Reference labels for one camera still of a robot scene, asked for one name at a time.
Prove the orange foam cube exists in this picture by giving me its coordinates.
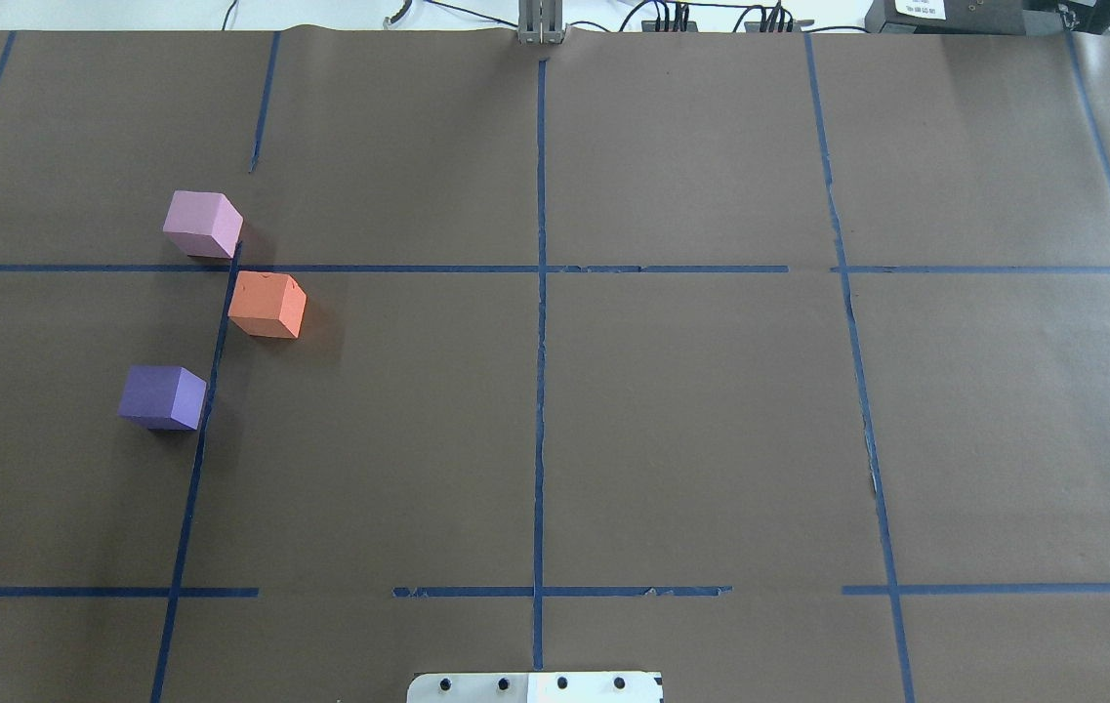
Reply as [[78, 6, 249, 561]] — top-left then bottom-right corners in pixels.
[[228, 270, 307, 339]]

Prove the brown paper table cover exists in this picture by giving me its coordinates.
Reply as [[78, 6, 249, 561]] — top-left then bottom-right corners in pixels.
[[0, 26, 1110, 702]]

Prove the pink foam cube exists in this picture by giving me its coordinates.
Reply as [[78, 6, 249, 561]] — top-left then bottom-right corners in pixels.
[[162, 190, 245, 259]]

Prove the purple foam cube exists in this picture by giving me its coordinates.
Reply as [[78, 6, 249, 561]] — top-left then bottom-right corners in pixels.
[[117, 365, 206, 432]]

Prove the black device box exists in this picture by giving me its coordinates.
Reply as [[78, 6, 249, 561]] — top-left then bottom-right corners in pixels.
[[862, 1, 1067, 36]]

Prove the grey aluminium post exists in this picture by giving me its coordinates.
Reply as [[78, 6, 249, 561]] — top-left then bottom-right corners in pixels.
[[517, 0, 566, 46]]

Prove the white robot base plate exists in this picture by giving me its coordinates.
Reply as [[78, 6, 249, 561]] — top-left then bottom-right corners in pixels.
[[406, 671, 665, 702]]

